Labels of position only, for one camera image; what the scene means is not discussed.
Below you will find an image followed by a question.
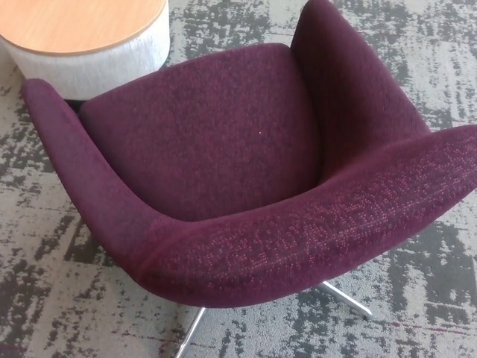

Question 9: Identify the purple fabric swivel armchair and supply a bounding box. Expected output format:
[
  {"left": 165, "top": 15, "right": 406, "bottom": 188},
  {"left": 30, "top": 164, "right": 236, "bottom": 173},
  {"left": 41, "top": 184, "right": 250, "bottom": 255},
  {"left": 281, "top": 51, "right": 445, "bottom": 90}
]
[{"left": 20, "top": 0, "right": 477, "bottom": 358}]

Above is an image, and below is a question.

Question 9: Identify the round wood-top grey side table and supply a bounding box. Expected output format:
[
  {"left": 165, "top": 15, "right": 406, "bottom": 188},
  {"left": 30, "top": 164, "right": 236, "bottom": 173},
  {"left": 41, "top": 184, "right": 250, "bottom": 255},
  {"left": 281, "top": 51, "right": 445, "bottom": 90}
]
[{"left": 0, "top": 0, "right": 172, "bottom": 107}]

